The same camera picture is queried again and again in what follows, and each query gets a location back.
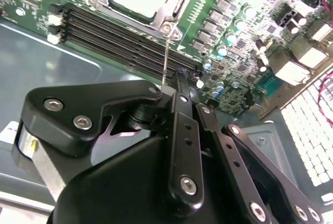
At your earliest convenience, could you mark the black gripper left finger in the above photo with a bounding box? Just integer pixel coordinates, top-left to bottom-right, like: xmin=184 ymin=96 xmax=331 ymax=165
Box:
xmin=12 ymin=68 xmax=206 ymax=211

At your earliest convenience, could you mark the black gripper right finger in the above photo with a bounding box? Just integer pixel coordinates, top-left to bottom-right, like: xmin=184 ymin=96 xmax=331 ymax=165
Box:
xmin=189 ymin=74 xmax=325 ymax=224

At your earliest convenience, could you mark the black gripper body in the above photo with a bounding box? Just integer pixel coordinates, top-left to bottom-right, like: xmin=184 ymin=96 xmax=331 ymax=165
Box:
xmin=44 ymin=135 xmax=297 ymax=224

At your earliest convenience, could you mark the metal locking lever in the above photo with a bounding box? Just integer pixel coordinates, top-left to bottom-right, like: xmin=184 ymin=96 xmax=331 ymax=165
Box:
xmin=160 ymin=22 xmax=174 ymax=87

